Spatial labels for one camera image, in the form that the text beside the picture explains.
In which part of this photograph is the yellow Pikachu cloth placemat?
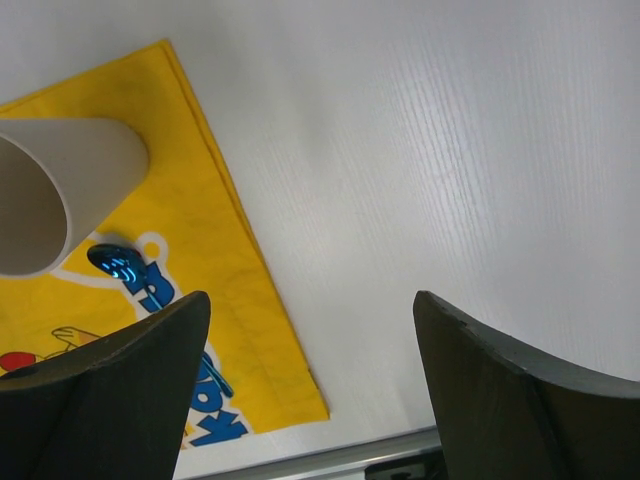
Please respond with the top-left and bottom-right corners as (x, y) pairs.
(1, 41), (330, 448)

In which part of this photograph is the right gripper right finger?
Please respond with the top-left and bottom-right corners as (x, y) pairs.
(413, 291), (639, 479)

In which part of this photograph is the blue metal spoon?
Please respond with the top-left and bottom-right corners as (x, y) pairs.
(86, 242), (236, 399)

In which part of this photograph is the aluminium mounting rail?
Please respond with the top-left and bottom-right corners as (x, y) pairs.
(210, 428), (441, 479)

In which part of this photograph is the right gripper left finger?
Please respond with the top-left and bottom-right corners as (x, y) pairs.
(1, 291), (211, 479)

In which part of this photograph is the beige paper cup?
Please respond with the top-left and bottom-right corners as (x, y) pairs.
(1, 118), (149, 278)

